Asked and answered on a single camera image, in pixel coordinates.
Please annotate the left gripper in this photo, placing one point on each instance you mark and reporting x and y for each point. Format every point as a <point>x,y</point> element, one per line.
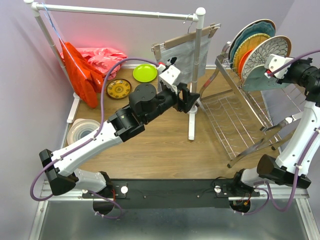
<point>189,99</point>

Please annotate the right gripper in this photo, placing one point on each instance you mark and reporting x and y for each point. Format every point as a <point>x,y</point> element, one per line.
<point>286,78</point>

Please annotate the brown rim floral plate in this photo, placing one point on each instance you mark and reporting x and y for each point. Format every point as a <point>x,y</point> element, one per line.
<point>278,45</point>

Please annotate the light blue divided tray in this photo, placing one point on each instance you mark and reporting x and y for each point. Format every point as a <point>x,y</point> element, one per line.
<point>258,81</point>

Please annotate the teal scalloped plate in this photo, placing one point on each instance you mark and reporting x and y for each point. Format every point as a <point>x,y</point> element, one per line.
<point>243,37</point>

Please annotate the orange plastic plate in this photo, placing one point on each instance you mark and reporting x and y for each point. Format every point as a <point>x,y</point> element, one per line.
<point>242,62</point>

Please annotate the woven bamboo plate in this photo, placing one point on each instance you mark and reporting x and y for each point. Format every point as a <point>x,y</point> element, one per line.
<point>249,43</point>

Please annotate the large floral ceramic plate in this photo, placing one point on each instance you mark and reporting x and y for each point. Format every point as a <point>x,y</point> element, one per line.
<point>236,35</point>

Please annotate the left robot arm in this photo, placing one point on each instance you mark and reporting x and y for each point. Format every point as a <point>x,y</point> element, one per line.
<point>145,105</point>

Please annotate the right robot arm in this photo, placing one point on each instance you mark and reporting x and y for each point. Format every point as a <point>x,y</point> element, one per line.
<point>291,166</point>

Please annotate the metal dish rack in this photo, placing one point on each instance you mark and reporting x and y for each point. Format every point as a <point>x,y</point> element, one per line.
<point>241,120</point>

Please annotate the grey panda towel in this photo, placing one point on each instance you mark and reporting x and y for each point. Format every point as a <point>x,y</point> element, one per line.
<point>182,57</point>

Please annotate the lime green plate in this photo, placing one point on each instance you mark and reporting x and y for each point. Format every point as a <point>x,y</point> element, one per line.
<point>145,73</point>

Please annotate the dark yellow patterned plate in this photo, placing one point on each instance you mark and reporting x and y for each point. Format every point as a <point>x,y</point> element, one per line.
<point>118,89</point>

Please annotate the pink plastic bag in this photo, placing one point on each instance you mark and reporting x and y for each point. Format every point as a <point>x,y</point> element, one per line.
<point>100,58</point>

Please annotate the orange garment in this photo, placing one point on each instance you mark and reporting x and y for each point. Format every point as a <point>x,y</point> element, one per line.
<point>86,80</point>

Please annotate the white striped plate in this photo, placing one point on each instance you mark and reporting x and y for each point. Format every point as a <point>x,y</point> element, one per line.
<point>81,128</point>

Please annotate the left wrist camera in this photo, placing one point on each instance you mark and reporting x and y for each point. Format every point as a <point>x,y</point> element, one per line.
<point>168,77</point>

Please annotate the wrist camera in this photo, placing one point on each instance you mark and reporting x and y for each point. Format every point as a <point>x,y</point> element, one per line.
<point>273,63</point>
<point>168,77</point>

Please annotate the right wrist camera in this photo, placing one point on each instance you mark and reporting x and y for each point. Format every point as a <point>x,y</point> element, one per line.
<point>273,63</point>

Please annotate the white clothes rack frame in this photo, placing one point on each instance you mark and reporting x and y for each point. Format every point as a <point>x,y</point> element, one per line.
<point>198,17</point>

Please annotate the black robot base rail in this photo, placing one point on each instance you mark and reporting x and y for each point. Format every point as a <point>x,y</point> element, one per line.
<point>176,193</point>

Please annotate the blue wire hanger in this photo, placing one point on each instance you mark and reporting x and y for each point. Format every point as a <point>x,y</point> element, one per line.
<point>64,47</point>

